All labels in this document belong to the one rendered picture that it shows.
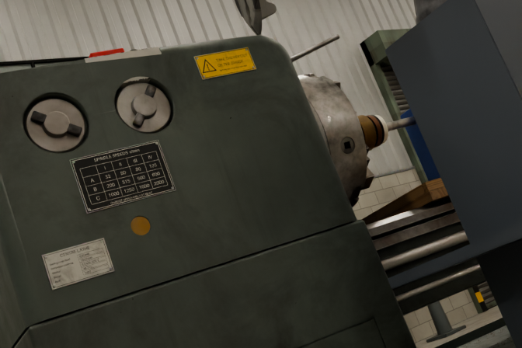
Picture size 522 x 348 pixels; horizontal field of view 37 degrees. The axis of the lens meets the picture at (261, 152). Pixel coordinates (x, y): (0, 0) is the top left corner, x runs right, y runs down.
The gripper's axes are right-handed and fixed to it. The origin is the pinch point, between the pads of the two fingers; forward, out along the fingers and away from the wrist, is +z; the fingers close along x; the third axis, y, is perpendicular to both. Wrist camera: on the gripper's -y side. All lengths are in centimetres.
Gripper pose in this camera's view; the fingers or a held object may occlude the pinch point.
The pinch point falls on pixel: (254, 29)
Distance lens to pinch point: 167.7
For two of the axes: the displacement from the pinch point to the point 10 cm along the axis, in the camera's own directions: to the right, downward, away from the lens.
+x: -4.6, 1.1, 8.8
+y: 8.5, -2.2, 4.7
